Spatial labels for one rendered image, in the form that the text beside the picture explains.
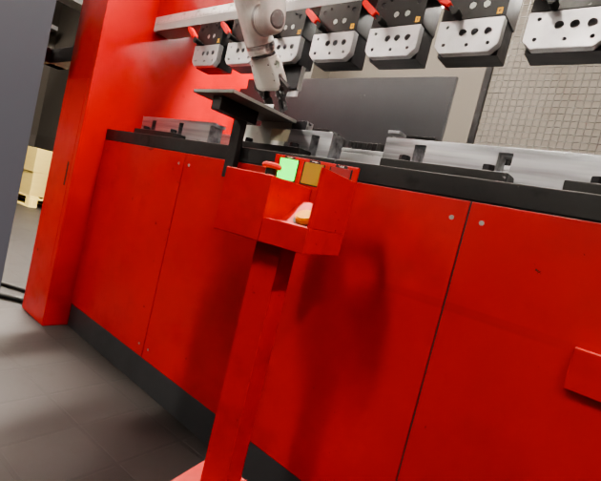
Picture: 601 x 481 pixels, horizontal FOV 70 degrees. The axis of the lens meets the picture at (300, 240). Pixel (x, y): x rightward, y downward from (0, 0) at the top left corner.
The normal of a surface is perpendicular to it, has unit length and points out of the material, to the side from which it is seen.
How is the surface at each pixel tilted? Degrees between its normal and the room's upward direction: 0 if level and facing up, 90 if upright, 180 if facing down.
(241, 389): 90
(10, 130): 90
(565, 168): 90
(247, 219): 90
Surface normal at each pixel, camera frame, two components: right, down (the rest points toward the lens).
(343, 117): -0.62, -0.10
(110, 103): 0.75, 0.22
